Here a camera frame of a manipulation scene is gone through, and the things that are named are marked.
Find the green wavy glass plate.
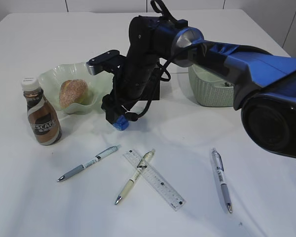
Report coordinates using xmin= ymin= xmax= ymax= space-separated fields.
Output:
xmin=37 ymin=62 xmax=113 ymax=115

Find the green plastic woven basket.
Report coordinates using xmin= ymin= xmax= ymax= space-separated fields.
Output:
xmin=188 ymin=65 xmax=234 ymax=107

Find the sugar-dusted bread roll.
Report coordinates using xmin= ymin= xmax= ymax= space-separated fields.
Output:
xmin=59 ymin=79 xmax=88 ymax=109

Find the blue-grey grip pen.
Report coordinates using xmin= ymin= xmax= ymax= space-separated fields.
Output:
xmin=57 ymin=145 xmax=121 ymax=182

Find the beige grip pen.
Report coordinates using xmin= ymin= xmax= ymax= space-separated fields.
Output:
xmin=114 ymin=149 xmax=155 ymax=205

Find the black pen holder box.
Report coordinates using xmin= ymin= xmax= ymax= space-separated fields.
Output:
xmin=140 ymin=59 xmax=161 ymax=101

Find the clear plastic ruler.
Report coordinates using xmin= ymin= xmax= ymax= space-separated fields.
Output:
xmin=123 ymin=149 xmax=185 ymax=211

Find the Nescafe coffee bottle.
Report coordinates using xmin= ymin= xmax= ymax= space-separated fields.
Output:
xmin=21 ymin=78 xmax=62 ymax=146

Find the grey paper ball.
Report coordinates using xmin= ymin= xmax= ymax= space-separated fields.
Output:
xmin=224 ymin=82 xmax=233 ymax=87

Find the blue black right robot arm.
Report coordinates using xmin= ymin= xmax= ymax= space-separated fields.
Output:
xmin=102 ymin=16 xmax=296 ymax=158

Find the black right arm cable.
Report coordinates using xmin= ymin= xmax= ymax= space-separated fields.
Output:
xmin=130 ymin=0 xmax=185 ymax=117

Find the blue pencil sharpener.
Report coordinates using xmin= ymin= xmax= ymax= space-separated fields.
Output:
xmin=113 ymin=115 xmax=129 ymax=131

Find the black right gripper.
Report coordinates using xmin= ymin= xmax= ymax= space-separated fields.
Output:
xmin=101 ymin=16 xmax=163 ymax=125

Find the grey grip white pen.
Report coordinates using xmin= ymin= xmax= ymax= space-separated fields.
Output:
xmin=211 ymin=148 xmax=233 ymax=213

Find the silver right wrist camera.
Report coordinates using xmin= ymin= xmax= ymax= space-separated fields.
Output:
xmin=86 ymin=49 xmax=126 ymax=76

